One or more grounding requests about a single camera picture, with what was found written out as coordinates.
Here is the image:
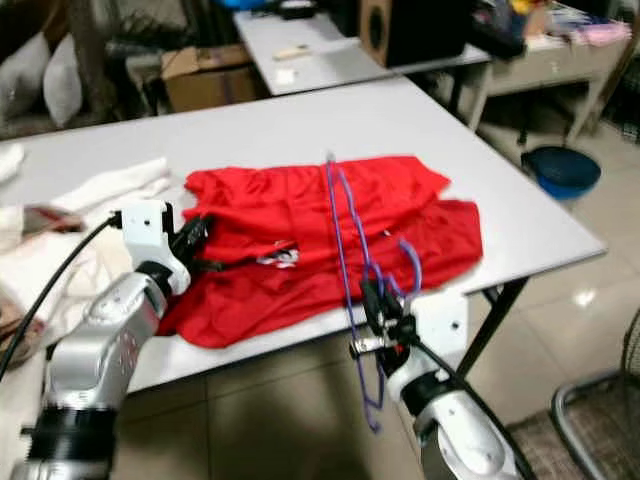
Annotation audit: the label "white folded towel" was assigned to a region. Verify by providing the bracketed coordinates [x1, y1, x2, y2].
[48, 157, 173, 216]

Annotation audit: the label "black metal table legs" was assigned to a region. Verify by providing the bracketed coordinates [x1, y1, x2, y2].
[455, 278, 531, 383]

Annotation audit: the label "blue round bin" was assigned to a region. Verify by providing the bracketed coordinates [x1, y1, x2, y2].
[522, 145, 604, 201]

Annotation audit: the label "plain red garment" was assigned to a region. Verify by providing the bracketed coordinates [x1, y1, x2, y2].
[158, 155, 484, 349]

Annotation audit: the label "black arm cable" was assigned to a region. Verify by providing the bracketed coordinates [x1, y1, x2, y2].
[410, 340, 543, 480]
[0, 213, 126, 376]

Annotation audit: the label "open plain cardboard box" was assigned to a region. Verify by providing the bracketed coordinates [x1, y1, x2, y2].
[160, 45, 268, 113]

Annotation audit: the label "purple wire hanger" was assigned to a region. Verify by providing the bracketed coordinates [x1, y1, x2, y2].
[325, 152, 423, 433]

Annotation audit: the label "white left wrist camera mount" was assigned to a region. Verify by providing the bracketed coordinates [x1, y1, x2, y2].
[120, 200, 189, 293]

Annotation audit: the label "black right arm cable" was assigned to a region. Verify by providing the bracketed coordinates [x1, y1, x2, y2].
[410, 340, 543, 480]

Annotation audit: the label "beige desk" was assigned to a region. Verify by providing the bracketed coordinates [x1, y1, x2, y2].
[475, 30, 631, 141]

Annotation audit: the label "small white cloth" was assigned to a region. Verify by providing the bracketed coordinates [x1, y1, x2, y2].
[0, 143, 27, 183]

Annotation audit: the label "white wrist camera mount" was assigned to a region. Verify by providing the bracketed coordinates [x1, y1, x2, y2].
[120, 200, 189, 293]
[408, 290, 469, 363]

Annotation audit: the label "pink cloth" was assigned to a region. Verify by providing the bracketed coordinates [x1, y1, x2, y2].
[565, 20, 631, 46]

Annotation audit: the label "cream garment with plaid trim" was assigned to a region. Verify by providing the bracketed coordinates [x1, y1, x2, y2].
[0, 203, 126, 480]

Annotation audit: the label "grey pillow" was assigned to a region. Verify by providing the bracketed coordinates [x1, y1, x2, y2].
[0, 33, 53, 126]
[45, 35, 84, 129]

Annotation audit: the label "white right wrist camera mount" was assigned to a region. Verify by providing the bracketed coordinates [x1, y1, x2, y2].
[408, 290, 469, 363]

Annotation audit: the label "black speaker wooden side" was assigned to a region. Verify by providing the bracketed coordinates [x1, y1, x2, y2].
[360, 0, 478, 69]

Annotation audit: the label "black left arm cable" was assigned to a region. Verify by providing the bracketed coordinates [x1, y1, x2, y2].
[0, 213, 126, 376]

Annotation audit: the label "small white table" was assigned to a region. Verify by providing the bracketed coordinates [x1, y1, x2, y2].
[233, 10, 493, 121]

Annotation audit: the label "metal frame chair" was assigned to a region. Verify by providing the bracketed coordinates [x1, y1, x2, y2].
[510, 305, 640, 480]

